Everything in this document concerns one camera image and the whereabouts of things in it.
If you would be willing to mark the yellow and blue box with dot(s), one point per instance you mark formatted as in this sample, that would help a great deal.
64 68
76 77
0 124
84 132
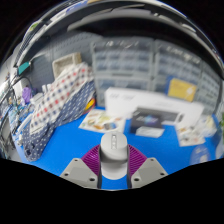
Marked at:
181 89

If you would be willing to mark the red blue checked white cloth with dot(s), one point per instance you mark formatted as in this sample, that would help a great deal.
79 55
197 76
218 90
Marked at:
60 96

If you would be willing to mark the small black box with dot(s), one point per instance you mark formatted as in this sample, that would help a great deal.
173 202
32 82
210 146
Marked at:
145 121

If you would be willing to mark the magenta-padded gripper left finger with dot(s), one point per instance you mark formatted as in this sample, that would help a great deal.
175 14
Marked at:
75 170

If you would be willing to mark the white computer mouse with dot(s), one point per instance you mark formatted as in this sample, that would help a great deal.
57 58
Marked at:
114 156

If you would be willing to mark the white blue glove box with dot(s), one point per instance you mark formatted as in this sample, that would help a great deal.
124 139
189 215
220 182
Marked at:
208 125

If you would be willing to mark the long white keyboard box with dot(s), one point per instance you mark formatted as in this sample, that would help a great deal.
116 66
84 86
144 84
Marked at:
120 100

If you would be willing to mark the navy white-dotted cloth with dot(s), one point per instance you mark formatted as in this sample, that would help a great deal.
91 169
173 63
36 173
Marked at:
36 146

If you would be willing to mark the teal box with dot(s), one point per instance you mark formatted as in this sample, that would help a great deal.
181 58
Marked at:
23 68

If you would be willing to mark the cream plastic basket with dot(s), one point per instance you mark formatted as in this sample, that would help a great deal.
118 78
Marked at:
65 63

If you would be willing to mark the purple plastic object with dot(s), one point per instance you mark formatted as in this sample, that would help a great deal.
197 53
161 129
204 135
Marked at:
26 95

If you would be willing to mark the grey wall shelf unit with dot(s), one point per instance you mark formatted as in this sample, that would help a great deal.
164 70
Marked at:
116 14

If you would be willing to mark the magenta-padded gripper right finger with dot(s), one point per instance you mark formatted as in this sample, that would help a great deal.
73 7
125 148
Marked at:
150 170

